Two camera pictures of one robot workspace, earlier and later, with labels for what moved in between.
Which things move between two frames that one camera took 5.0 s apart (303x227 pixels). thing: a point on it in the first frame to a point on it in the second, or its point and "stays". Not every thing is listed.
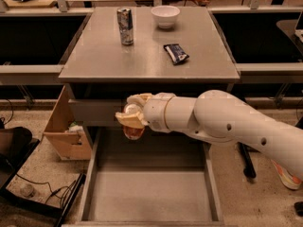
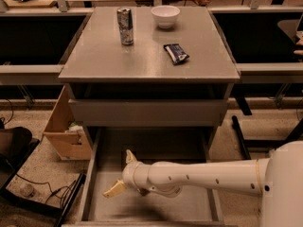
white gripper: x=156 y=113 to x=128 y=174
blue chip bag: x=176 y=53 stays
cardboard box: x=70 y=141 stays
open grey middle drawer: x=162 y=179 stays
